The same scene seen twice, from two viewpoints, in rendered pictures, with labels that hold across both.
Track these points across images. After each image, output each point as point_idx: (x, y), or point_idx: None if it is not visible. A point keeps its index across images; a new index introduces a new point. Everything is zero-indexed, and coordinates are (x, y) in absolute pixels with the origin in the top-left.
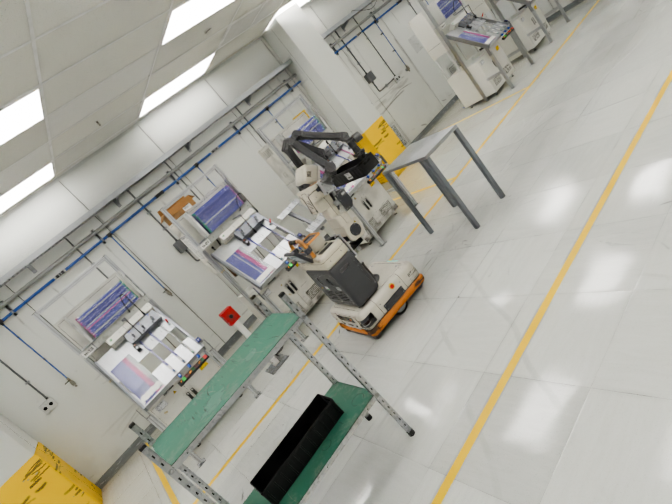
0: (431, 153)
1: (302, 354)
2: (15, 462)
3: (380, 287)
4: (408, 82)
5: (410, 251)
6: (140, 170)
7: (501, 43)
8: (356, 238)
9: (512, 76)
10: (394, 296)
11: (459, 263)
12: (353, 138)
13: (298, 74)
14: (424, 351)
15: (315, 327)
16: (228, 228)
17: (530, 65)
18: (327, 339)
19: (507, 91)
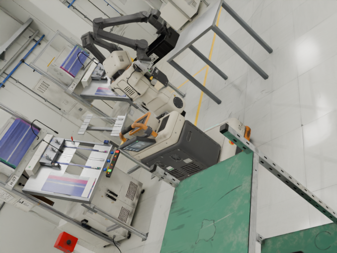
0: (215, 21)
1: (153, 251)
2: None
3: (221, 147)
4: (126, 25)
5: (209, 123)
6: None
7: None
8: (181, 110)
9: (201, 1)
10: (237, 150)
11: (274, 105)
12: (153, 15)
13: (41, 29)
14: (310, 179)
15: (271, 160)
16: (32, 158)
17: None
18: (286, 172)
19: (205, 8)
